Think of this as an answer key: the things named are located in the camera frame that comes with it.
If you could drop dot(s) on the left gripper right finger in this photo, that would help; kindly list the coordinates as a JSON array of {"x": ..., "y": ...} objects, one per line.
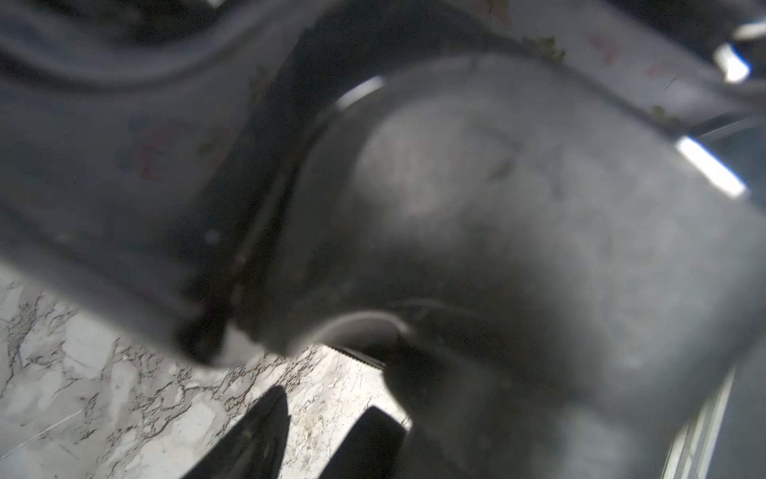
[{"x": 369, "y": 450}]

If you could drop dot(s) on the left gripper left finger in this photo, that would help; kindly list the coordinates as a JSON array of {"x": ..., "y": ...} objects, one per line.
[{"x": 254, "y": 447}]

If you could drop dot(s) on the black white space suitcase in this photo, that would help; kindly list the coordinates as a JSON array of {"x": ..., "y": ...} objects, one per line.
[{"x": 544, "y": 221}]

